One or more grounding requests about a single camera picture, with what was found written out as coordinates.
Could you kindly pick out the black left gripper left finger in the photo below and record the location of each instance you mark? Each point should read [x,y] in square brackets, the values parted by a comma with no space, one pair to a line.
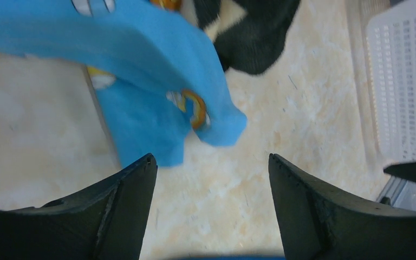
[106,220]

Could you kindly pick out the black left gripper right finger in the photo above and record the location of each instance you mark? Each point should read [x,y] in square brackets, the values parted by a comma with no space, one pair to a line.
[318,220]

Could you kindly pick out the white plastic basket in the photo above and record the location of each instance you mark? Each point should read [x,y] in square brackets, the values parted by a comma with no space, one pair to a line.
[382,37]

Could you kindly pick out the light blue printed towel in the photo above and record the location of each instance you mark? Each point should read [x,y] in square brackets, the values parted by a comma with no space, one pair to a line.
[164,78]

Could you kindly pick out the black floral plush blanket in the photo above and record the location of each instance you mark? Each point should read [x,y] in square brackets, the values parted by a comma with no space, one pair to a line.
[248,36]

